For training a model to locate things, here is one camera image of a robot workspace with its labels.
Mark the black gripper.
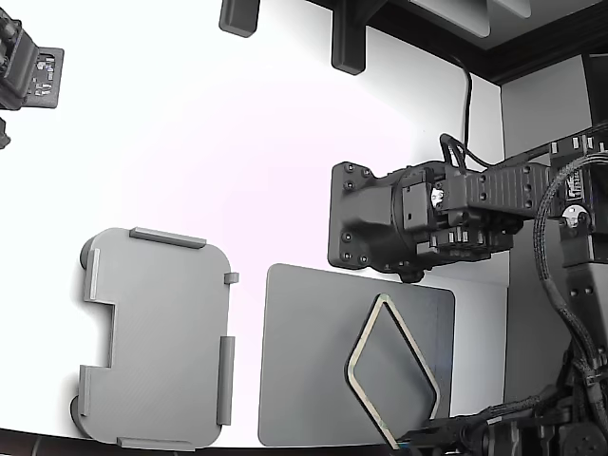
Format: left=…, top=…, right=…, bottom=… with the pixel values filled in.
left=398, top=412, right=564, bottom=456

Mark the thin rectangular frame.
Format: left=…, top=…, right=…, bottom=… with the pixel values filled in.
left=342, top=293, right=441, bottom=450

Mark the gray box with tabs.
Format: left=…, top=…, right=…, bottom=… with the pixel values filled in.
left=69, top=226, right=239, bottom=451

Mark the flat gray plate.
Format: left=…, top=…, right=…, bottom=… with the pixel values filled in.
left=256, top=263, right=456, bottom=447

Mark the black ledge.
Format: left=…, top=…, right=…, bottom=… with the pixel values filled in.
left=308, top=0, right=608, bottom=86

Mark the braided cable bundle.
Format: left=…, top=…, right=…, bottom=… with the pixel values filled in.
left=469, top=391, right=571, bottom=428

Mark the thick braided cable sleeve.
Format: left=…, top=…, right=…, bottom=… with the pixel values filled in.
left=534, top=154, right=608, bottom=381

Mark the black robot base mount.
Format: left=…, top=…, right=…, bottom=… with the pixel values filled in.
left=327, top=161, right=424, bottom=285

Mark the thin black cable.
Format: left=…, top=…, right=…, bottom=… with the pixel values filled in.
left=446, top=52, right=476, bottom=148

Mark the large black bracket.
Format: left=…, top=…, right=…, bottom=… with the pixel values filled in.
left=331, top=0, right=368, bottom=76

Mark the small black bracket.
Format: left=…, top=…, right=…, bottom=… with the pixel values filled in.
left=218, top=0, right=260, bottom=37

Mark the black marker board on camera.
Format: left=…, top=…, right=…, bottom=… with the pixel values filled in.
left=28, top=47, right=66, bottom=111

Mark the black camera housing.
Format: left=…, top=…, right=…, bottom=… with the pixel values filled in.
left=0, top=0, right=39, bottom=113

